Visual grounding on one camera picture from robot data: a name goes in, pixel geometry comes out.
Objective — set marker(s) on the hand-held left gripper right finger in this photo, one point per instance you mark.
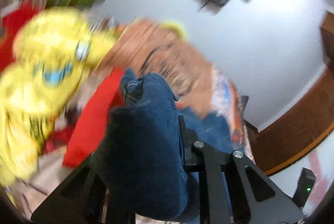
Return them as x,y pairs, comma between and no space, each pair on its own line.
227,187

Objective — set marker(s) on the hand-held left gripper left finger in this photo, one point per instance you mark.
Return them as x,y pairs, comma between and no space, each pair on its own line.
78,195

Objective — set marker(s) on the blue denim jacket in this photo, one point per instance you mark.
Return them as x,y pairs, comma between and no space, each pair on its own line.
146,135

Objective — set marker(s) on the red cloth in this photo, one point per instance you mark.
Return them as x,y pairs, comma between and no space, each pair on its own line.
91,122

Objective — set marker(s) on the yellow cartoon print garment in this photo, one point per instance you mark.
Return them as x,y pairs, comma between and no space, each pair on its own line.
47,78

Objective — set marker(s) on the brown bear print cushion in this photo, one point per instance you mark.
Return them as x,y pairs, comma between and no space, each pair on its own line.
161,57

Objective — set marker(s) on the wooden overhead cabinet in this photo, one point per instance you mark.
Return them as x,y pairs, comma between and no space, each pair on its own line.
328,36

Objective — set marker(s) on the red plush garment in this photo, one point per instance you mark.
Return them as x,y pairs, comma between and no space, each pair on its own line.
15,28

